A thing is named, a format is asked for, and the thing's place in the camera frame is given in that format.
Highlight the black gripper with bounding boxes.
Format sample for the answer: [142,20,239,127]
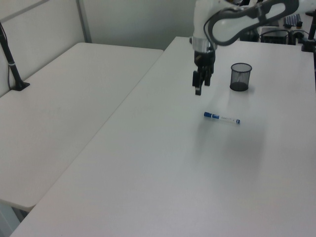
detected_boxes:
[192,49,216,96]

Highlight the blue white whiteboard marker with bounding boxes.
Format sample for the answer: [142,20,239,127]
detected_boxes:
[203,111,241,126]

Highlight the black mesh pen cup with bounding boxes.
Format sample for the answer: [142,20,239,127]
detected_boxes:
[229,62,253,92]

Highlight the black electronics box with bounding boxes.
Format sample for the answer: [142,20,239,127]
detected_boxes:
[259,26,291,45]

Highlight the white adjacent table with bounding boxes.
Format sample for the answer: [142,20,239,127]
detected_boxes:
[0,42,165,212]

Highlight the black camera stand clamp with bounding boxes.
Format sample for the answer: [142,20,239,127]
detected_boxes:
[300,16,316,53]

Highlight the black camera stand pole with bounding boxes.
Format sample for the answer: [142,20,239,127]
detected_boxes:
[0,21,31,92]

